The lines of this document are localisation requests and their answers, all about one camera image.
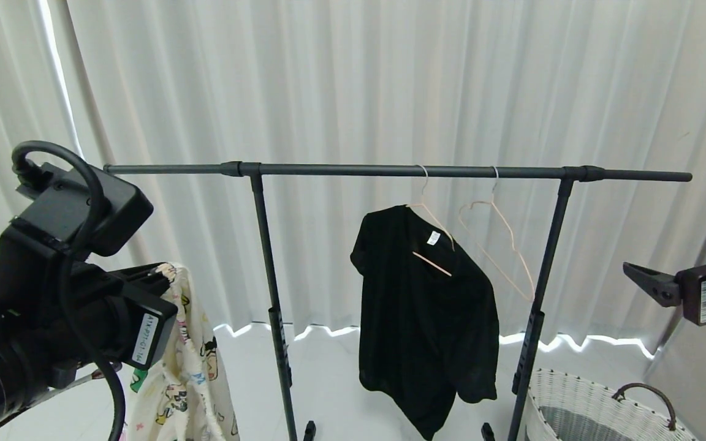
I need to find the black garment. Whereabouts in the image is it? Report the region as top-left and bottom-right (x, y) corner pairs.
(350, 205), (501, 440)

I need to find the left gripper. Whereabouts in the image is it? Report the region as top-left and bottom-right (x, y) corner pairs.
(0, 288), (178, 429)

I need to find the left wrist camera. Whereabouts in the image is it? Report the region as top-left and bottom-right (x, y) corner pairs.
(0, 162), (154, 307)

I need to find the white laundry basket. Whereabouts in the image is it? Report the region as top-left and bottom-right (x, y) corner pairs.
(523, 367), (697, 441)

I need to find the black clothes rack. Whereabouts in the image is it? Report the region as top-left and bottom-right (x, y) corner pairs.
(103, 161), (694, 441)

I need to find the cream printed garment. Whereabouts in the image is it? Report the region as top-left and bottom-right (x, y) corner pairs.
(119, 262), (240, 441)

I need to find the pink clothes hanger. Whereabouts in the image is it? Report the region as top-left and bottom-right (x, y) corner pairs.
(406, 165), (457, 277)
(457, 165), (536, 302)

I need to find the white curtain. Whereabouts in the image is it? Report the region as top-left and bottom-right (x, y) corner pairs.
(0, 0), (706, 356)

